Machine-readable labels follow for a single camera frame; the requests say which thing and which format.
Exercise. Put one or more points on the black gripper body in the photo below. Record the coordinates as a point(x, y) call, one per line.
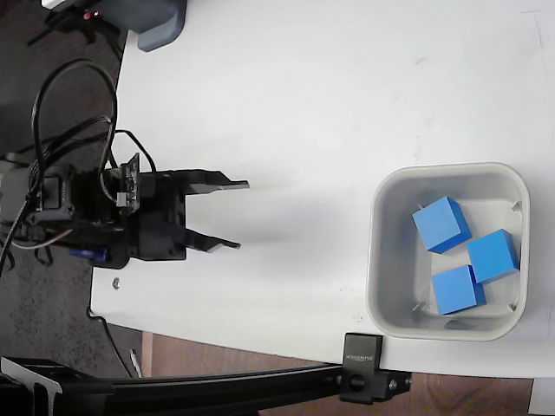
point(158, 216)

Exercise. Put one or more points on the blue cube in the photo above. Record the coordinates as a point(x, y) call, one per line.
point(455, 289)
point(494, 255)
point(440, 223)

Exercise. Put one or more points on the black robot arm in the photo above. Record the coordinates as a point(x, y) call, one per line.
point(56, 203)

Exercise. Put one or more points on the white plastic bin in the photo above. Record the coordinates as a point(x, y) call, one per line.
point(390, 260)

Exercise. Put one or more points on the small metal nut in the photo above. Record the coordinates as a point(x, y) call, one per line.
point(116, 283)

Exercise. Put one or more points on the blue clamp part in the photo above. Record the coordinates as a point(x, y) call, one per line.
point(89, 255)

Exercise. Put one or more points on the gray-blue stand base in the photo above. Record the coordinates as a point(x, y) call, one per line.
point(156, 21)

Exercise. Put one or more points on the black device with red light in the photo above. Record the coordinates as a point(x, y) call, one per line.
point(93, 16)

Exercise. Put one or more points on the black table clamp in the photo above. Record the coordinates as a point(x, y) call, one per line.
point(362, 368)

